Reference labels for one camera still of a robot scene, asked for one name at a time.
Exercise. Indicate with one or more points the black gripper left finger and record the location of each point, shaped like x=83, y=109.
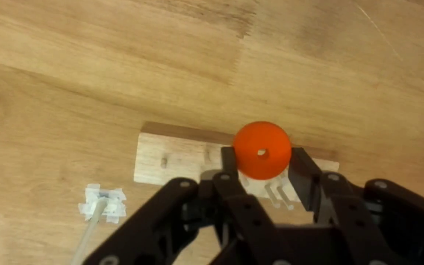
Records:
x=171, y=219

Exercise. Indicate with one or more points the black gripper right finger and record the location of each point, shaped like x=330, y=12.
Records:
x=380, y=222

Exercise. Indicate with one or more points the orange disc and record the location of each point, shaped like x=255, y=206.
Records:
x=262, y=150

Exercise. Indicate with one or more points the wooden peg block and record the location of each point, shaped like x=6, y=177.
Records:
x=165, y=152

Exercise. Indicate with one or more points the white stick on base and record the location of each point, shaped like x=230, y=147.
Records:
x=99, y=205

